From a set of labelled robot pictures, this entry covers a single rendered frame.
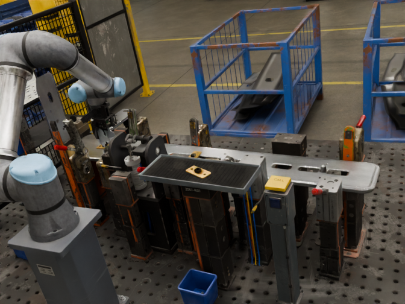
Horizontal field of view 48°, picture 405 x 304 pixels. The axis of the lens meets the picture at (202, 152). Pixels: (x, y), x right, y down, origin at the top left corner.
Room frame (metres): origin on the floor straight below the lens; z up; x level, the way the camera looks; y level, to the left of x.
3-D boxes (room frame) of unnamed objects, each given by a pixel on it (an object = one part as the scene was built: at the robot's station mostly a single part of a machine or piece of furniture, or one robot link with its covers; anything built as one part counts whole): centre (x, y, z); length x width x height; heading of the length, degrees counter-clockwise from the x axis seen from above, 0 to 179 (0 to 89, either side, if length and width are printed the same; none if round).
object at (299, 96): (3.94, -0.69, 0.47); 1.20 x 0.80 x 0.95; 151
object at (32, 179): (1.17, 0.49, 1.27); 0.13 x 0.12 x 0.14; 72
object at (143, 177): (1.23, 0.02, 1.16); 0.37 x 0.14 x 0.02; 58
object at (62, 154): (1.81, 0.60, 0.95); 0.03 x 0.01 x 0.50; 58
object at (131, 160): (1.51, 0.23, 0.94); 0.18 x 0.13 x 0.49; 58
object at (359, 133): (1.48, -0.56, 0.88); 0.15 x 0.11 x 0.36; 148
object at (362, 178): (1.63, 0.02, 1.00); 1.38 x 0.22 x 0.02; 58
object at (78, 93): (1.76, 0.42, 1.32); 0.11 x 0.11 x 0.08; 72
